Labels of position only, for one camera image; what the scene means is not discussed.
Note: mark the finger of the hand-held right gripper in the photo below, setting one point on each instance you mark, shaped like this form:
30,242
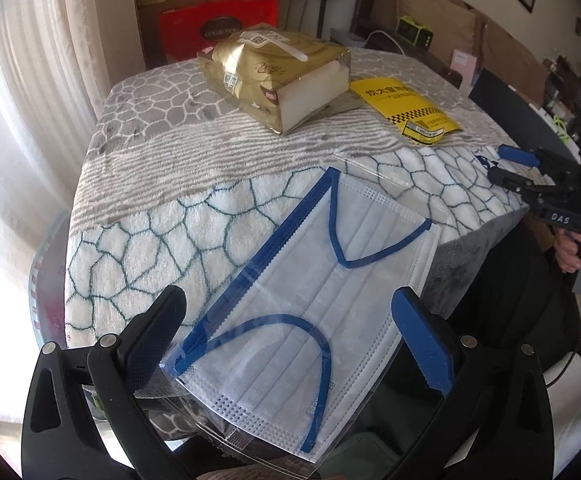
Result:
515,182
517,154

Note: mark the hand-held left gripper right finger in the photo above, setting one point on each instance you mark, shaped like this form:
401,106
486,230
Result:
423,340

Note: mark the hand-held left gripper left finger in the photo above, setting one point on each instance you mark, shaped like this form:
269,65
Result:
153,340

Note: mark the black storage box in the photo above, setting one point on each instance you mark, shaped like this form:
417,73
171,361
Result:
510,110

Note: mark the bagged blue face mask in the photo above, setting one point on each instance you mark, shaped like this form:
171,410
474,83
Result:
320,285

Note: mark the yellow instruction booklet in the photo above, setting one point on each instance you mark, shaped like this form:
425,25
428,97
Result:
400,105

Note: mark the gold tissue pack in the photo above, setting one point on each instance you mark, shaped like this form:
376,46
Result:
270,70

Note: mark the person's right hand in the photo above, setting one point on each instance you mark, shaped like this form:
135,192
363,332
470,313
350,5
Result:
565,255

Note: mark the person's dark clothing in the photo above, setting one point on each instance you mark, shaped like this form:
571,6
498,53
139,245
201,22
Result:
495,285

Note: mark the pink card box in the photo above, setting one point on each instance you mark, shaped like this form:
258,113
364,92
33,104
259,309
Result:
463,66

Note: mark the translucent plastic tub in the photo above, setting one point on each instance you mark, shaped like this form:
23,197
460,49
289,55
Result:
45,285

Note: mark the lime green portable speaker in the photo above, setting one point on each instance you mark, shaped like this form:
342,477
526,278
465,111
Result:
414,31

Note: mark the person's white shirt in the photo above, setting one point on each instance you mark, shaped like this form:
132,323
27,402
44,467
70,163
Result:
580,410

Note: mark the patterned fleece blanket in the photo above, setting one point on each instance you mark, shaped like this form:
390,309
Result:
170,160

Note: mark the pale blue box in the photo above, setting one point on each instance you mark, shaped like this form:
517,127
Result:
348,40

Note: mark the brown sofa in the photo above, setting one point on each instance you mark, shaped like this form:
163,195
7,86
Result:
370,0

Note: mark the white curtain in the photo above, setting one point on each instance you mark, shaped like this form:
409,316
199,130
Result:
35,85

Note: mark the red chocolate gift box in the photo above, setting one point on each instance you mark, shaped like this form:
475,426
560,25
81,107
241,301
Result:
210,25

